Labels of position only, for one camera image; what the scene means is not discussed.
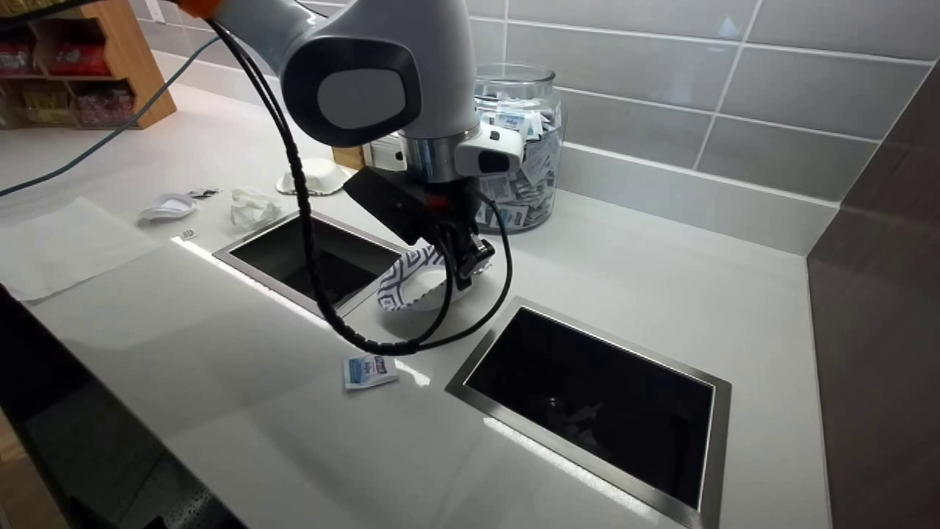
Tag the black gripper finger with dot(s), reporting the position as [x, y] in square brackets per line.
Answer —
[481, 251]
[457, 266]

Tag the glass jar of wipe packets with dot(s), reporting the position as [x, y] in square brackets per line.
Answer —
[531, 147]

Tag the wooden snack shelf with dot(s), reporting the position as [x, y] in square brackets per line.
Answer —
[133, 47]

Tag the steel framed trash opening dark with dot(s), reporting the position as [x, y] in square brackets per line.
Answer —
[588, 412]

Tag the red snack package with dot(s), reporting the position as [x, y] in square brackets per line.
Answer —
[79, 58]

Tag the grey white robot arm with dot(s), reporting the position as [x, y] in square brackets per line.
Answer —
[430, 58]

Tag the magenta snack package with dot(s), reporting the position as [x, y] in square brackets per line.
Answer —
[105, 105]

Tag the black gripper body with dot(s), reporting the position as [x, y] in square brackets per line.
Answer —
[412, 207]

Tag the white round base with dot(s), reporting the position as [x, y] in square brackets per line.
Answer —
[319, 177]

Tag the yellow snack package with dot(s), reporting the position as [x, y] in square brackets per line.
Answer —
[49, 102]

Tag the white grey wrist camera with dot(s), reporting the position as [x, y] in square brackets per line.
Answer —
[488, 147]

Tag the tan wooden block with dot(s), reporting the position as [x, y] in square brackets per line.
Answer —
[349, 160]

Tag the clear plastic wrapper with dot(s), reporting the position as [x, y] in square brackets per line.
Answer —
[256, 210]

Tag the blue white wipe packet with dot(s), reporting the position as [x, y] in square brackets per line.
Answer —
[372, 370]

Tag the blue patterned paper bowl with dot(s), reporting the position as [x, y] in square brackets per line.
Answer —
[400, 283]

